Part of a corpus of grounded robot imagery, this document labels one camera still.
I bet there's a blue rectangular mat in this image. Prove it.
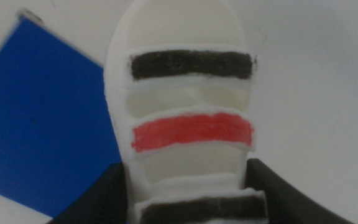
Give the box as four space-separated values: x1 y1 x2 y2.
0 17 129 218

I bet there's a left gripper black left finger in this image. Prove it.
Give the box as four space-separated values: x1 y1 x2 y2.
46 162 129 224

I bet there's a white sandal with coloured straps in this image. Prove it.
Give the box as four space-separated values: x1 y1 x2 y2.
103 0 269 224

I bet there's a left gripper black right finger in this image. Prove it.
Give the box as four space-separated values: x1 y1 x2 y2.
245 157 356 224

